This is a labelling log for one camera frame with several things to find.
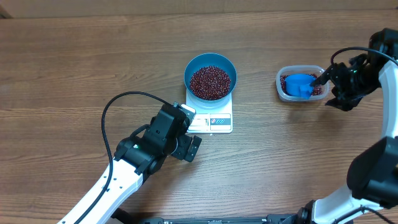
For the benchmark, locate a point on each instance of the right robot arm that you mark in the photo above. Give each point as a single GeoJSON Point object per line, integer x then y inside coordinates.
{"type": "Point", "coordinates": [371, 181]}

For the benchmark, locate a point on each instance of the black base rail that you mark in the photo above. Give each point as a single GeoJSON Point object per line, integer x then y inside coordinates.
{"type": "Point", "coordinates": [120, 216]}

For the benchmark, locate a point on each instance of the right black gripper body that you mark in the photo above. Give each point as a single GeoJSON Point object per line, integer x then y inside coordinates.
{"type": "Point", "coordinates": [356, 84]}

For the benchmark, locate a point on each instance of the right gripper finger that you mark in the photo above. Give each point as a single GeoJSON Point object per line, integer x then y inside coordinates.
{"type": "Point", "coordinates": [323, 78]}
{"type": "Point", "coordinates": [343, 105]}

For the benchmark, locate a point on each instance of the blue plastic measuring scoop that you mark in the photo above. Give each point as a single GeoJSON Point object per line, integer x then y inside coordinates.
{"type": "Point", "coordinates": [299, 85]}

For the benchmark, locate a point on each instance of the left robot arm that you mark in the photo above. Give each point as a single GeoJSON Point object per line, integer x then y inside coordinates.
{"type": "Point", "coordinates": [136, 158]}

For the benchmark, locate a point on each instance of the clear plastic food container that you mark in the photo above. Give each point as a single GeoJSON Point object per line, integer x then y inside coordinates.
{"type": "Point", "coordinates": [306, 69]}

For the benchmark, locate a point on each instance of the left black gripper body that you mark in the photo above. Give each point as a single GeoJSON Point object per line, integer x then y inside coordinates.
{"type": "Point", "coordinates": [183, 144]}

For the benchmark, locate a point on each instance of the red beans in bowl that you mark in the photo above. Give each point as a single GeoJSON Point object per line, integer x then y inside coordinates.
{"type": "Point", "coordinates": [210, 83]}

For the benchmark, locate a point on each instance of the white digital kitchen scale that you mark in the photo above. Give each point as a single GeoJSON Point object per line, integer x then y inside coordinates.
{"type": "Point", "coordinates": [212, 117]}

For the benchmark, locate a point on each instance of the blue metal bowl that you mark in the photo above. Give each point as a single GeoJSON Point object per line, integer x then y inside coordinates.
{"type": "Point", "coordinates": [208, 59]}

